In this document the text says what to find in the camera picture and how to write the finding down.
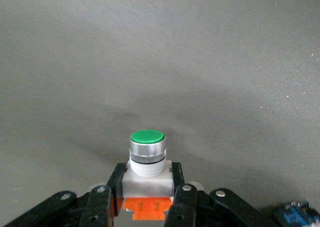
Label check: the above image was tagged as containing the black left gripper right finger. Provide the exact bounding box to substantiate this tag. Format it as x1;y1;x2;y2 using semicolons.
167;162;278;227

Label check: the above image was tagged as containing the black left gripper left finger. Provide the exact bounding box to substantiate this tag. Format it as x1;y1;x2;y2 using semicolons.
2;163;127;227

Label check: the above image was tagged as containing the green button white orange block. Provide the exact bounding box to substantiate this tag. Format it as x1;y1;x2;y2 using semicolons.
121;129;175;221

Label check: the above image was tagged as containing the red mushroom push button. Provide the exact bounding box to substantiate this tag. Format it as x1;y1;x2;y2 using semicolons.
272;201;320;227

